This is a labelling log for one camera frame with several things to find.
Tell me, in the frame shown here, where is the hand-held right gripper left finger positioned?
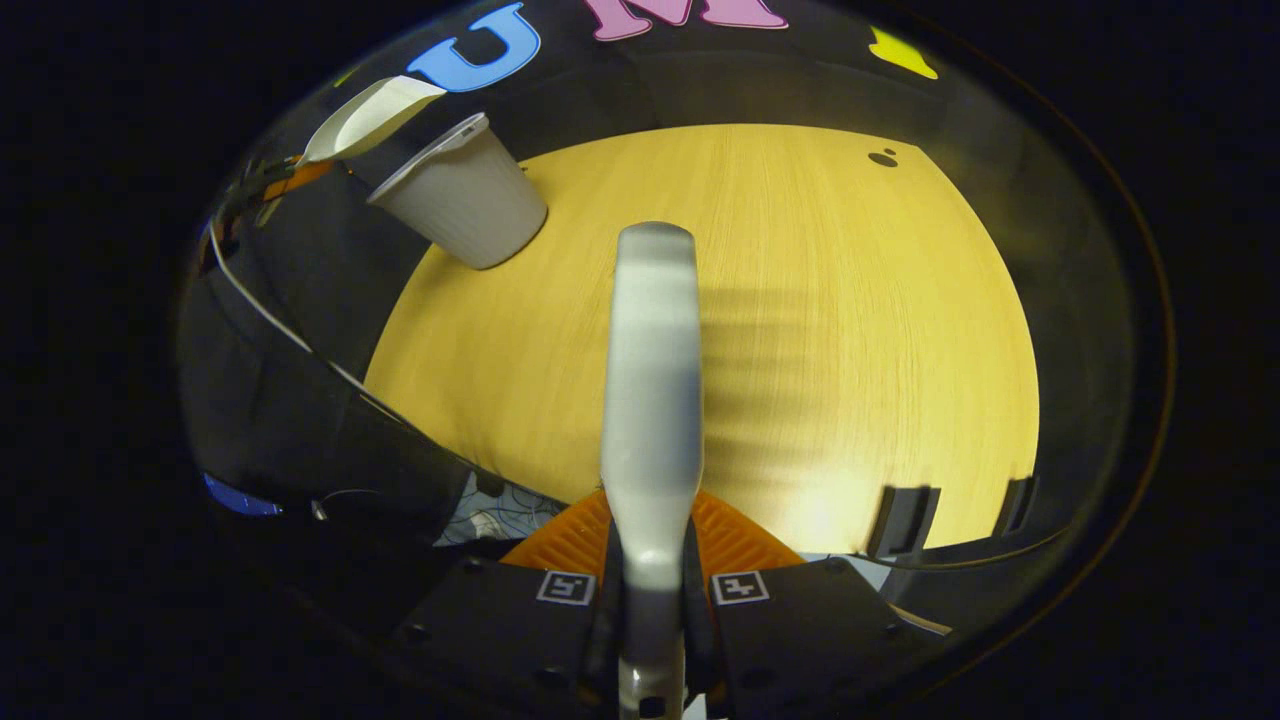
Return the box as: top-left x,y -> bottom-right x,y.
393,487 -> 623,719

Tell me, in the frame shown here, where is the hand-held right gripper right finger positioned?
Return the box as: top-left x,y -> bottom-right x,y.
688,488 -> 953,720

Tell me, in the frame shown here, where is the white ribbed garbage bin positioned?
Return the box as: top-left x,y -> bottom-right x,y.
367,112 -> 549,271

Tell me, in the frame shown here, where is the small white broom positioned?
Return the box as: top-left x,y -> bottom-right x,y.
598,222 -> 706,720

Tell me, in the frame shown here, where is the black backdrop cloth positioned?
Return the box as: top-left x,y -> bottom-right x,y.
180,0 -> 1141,331

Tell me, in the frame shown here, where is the white plastic dustpan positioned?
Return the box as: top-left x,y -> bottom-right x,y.
300,76 -> 448,164

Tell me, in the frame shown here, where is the blue curved object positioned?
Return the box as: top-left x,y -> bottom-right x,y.
203,472 -> 284,518

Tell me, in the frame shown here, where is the patterned white cloth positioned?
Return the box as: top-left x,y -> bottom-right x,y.
433,470 -> 571,548

